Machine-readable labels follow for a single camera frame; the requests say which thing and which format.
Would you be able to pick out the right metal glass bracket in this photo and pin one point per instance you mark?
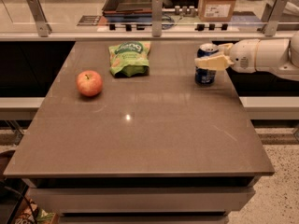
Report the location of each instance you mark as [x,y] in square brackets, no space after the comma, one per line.
[271,18]

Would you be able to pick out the green chip bag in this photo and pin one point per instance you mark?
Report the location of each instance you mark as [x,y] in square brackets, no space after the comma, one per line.
[130,58]

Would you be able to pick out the metal glass bracket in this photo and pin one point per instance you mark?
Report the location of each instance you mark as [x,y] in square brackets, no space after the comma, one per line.
[157,6]
[42,25]
[271,18]

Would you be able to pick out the middle metal glass bracket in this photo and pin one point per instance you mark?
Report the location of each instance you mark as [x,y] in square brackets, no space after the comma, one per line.
[157,6]

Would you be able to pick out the snack box on floor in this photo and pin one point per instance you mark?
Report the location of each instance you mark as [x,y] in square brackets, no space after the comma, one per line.
[31,213]

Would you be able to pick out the white table drawer base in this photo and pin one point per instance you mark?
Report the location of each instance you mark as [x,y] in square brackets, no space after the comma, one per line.
[189,205]

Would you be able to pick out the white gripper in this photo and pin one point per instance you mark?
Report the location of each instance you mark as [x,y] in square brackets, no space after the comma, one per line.
[243,56]

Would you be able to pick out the orange framed dark tray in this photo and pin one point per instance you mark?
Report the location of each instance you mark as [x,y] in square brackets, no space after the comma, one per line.
[119,7]

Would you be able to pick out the glass barrier panel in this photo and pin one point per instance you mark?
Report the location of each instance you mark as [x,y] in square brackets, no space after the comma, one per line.
[85,16]

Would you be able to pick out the blue pepsi can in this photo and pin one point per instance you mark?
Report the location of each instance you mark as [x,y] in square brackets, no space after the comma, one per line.
[205,76]

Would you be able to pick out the left metal glass bracket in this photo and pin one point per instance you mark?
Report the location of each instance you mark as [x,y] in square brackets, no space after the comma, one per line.
[42,25]

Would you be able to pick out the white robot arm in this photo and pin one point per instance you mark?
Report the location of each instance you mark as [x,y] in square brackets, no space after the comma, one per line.
[279,57]

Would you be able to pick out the brown cardboard box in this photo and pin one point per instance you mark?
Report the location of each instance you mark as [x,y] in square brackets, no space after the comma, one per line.
[216,10]

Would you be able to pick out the red apple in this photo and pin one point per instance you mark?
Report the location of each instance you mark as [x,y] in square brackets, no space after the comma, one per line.
[89,83]

